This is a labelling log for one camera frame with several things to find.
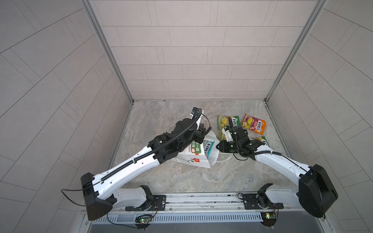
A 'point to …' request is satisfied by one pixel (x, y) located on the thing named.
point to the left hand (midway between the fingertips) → (207, 124)
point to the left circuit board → (144, 221)
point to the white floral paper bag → (196, 154)
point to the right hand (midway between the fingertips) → (216, 147)
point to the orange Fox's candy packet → (253, 124)
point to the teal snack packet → (207, 145)
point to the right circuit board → (268, 215)
